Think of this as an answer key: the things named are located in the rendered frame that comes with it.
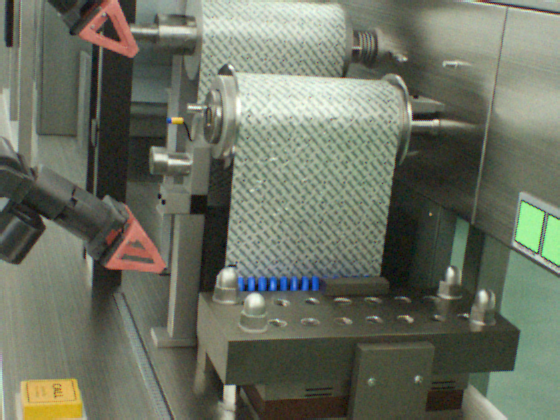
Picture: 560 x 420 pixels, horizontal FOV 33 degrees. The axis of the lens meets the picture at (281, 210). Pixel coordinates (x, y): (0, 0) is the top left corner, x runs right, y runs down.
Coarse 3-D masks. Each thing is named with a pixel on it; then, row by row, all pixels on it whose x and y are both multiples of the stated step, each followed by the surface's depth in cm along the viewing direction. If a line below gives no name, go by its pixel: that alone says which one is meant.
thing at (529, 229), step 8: (520, 208) 117; (528, 208) 116; (536, 208) 114; (520, 216) 117; (528, 216) 116; (536, 216) 114; (520, 224) 117; (528, 224) 116; (536, 224) 114; (520, 232) 117; (528, 232) 116; (536, 232) 114; (520, 240) 117; (528, 240) 116; (536, 240) 114; (536, 248) 114
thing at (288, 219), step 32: (256, 192) 129; (288, 192) 131; (320, 192) 132; (352, 192) 134; (384, 192) 135; (256, 224) 131; (288, 224) 132; (320, 224) 133; (352, 224) 135; (384, 224) 137; (256, 256) 132; (288, 256) 133; (320, 256) 135; (352, 256) 136
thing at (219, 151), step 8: (216, 80) 131; (224, 80) 128; (216, 88) 131; (224, 88) 127; (224, 96) 127; (232, 96) 126; (224, 104) 127; (232, 104) 126; (400, 104) 134; (224, 112) 127; (232, 112) 126; (400, 112) 134; (224, 120) 127; (232, 120) 126; (400, 120) 134; (224, 128) 127; (232, 128) 126; (400, 128) 134; (224, 136) 127; (400, 136) 134; (208, 144) 135; (224, 144) 127; (216, 152) 131; (224, 152) 129
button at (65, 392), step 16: (32, 384) 119; (48, 384) 120; (64, 384) 120; (32, 400) 115; (48, 400) 116; (64, 400) 116; (80, 400) 117; (32, 416) 114; (48, 416) 115; (64, 416) 116; (80, 416) 116
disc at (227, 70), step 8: (224, 64) 131; (224, 72) 131; (232, 72) 127; (232, 80) 127; (232, 88) 127; (232, 136) 126; (232, 144) 126; (232, 152) 126; (216, 160) 135; (224, 160) 130; (232, 160) 128; (224, 168) 130
